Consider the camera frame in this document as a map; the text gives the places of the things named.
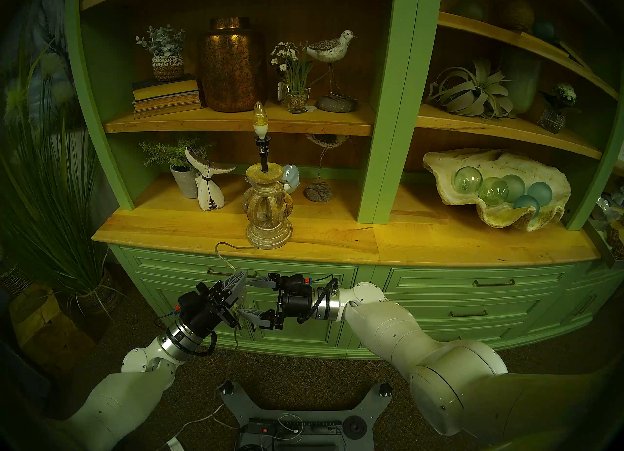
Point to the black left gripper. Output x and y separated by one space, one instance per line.
200 311

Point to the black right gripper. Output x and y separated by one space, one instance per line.
295 301

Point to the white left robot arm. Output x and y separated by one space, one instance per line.
117 401

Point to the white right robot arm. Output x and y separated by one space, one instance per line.
438 372

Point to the carved wooden table lamp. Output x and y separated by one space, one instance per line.
268 230

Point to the black base knob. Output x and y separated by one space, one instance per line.
226 387
385 389

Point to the white whale tail figurine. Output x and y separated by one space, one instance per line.
209 196

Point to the rosemary plant in grey pot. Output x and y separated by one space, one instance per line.
185 182

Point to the brown bird figurine on stone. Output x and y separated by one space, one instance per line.
318 192

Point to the pale blue shell dish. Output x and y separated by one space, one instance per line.
291 177

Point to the black power strip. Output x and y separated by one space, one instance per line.
312 428

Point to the black round disc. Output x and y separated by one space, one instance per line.
355 427

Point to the candle shaped light bulb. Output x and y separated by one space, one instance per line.
260 123

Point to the old hardcover book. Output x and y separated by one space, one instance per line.
170 110
165 88
168 102

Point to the tall grass plant in basket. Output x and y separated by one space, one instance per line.
58 211

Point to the white flowers in glass vase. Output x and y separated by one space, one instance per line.
297 100

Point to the copper crackle vase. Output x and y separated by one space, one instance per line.
231 70

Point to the striped woven basket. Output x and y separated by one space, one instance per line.
12 279

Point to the small plant in woven pot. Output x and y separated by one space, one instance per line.
167 67

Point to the clear green glass ball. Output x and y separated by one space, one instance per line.
467 180
492 191

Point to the giant clam shell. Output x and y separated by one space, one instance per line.
497 216

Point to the green cabinet with wooden shelves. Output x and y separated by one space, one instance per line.
399 89

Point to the shorebird figurine on stone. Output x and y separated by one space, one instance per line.
331 50

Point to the pale air plant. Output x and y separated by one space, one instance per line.
470 94

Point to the green glass vase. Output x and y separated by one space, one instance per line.
521 84

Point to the small plant in crystal vase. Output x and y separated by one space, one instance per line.
552 119

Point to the tray of seashells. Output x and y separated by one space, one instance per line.
612 240

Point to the dark green decorative sphere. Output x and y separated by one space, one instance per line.
468 10

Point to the brown woven decorative sphere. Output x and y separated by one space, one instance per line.
518 15

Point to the teal decorative sphere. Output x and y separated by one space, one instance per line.
543 30

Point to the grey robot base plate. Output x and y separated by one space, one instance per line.
243 406

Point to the blue feather wall art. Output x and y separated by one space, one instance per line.
46 21

